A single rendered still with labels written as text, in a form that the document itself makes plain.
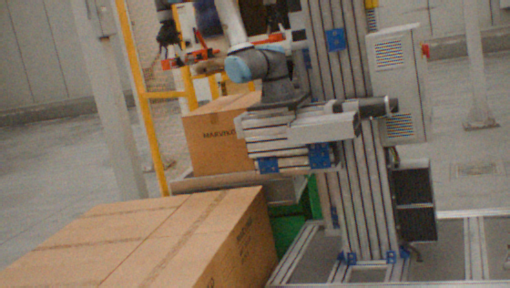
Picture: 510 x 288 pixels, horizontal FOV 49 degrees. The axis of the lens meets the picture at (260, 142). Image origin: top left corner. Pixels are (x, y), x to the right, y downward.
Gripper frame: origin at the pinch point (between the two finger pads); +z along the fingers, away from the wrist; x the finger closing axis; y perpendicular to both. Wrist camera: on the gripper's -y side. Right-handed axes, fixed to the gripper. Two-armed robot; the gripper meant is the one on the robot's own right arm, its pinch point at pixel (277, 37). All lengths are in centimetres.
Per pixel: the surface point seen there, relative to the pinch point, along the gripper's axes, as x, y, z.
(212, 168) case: -33, 60, 61
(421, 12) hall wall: 58, -822, 29
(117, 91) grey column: -122, -4, 16
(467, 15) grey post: 118, -228, 19
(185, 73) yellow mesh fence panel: -70, -8, 12
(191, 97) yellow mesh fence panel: -69, -9, 28
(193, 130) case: -39, 60, 39
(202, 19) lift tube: -29, 40, -19
